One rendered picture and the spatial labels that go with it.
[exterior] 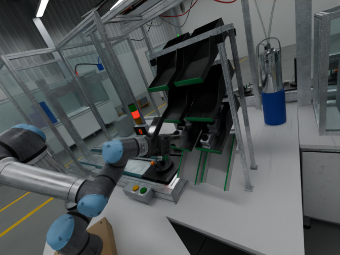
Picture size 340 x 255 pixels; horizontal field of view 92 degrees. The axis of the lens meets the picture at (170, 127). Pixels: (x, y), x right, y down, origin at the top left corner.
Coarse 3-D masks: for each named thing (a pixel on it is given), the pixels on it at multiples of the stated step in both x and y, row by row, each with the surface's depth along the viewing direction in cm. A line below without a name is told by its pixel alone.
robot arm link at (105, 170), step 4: (104, 164) 61; (108, 164) 59; (104, 168) 58; (108, 168) 58; (112, 168) 59; (116, 168) 59; (120, 168) 60; (100, 172) 57; (104, 172) 57; (108, 172) 57; (112, 172) 58; (116, 172) 59; (120, 172) 61; (108, 176) 56; (112, 176) 57; (116, 176) 58; (120, 176) 62; (116, 180) 58; (116, 184) 59
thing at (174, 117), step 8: (176, 88) 88; (184, 88) 90; (192, 88) 78; (168, 96) 85; (176, 96) 89; (184, 96) 85; (192, 96) 78; (168, 104) 85; (176, 104) 85; (184, 104) 81; (168, 112) 85; (176, 112) 81; (184, 112) 75; (168, 120) 77; (176, 120) 73
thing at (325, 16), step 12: (324, 12) 94; (336, 12) 77; (324, 24) 81; (324, 36) 83; (324, 48) 85; (324, 60) 88; (324, 72) 91; (324, 84) 93; (324, 96) 95; (324, 108) 98; (324, 120) 101; (324, 132) 104; (336, 132) 101
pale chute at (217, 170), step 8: (232, 136) 83; (232, 144) 77; (208, 152) 86; (224, 152) 83; (232, 152) 78; (208, 160) 87; (216, 160) 85; (224, 160) 82; (232, 160) 78; (208, 168) 87; (216, 168) 84; (224, 168) 81; (232, 168) 79; (208, 176) 86; (216, 176) 83; (224, 176) 80; (216, 184) 82; (224, 184) 79
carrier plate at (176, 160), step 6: (174, 156) 121; (174, 162) 115; (150, 168) 118; (174, 168) 109; (144, 174) 114; (150, 174) 112; (156, 174) 110; (162, 174) 108; (168, 174) 106; (174, 174) 104; (156, 180) 106; (162, 180) 102; (168, 180) 101
